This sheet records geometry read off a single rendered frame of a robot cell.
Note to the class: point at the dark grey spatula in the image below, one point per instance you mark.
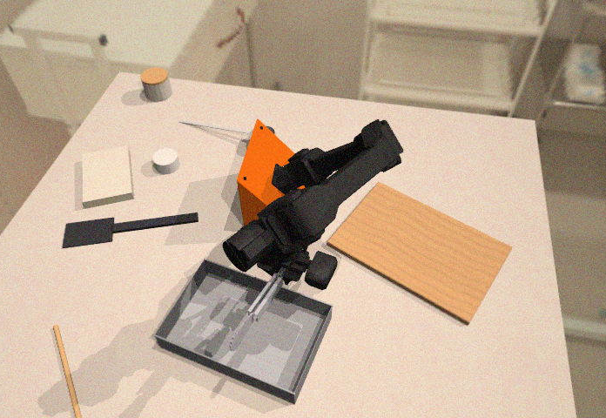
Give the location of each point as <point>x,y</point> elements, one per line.
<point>97,231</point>

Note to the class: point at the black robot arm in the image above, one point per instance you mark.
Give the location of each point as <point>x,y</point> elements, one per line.
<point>303,214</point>

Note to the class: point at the short white cylinder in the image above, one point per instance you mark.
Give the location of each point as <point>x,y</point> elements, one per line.
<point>166,161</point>

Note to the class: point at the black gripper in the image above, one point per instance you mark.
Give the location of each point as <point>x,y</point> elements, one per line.
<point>319,271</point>

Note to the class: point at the small grey jar with orange lid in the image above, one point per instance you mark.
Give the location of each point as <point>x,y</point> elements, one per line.
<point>156,84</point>

